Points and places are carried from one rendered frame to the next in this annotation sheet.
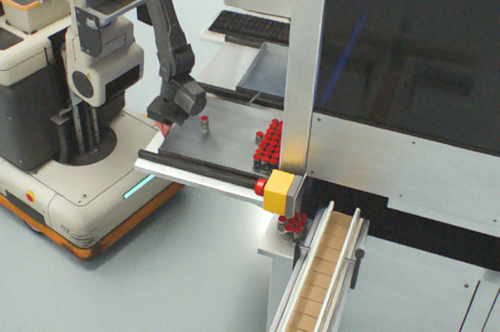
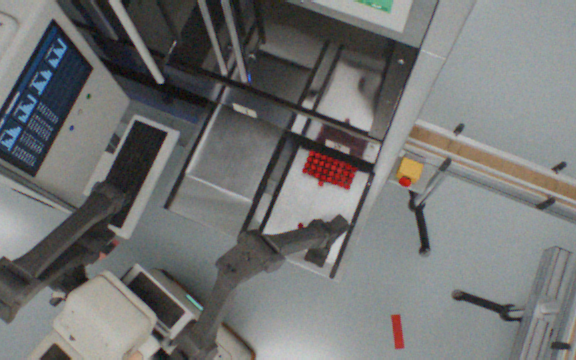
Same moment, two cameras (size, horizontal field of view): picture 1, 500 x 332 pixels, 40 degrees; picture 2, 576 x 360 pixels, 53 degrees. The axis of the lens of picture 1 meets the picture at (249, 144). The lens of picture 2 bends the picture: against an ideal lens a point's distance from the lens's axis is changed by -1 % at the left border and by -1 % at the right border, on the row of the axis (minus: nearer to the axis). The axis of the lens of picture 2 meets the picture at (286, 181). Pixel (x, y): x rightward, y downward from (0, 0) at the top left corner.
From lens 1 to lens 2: 170 cm
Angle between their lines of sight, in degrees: 48
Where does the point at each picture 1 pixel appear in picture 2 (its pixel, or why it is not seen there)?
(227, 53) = (188, 208)
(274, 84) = (239, 169)
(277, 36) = (143, 163)
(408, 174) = not seen: hidden behind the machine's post
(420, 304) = not seen: hidden behind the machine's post
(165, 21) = (317, 235)
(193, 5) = not seen: outside the picture
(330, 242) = (432, 144)
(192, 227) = (212, 272)
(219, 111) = (275, 216)
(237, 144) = (317, 202)
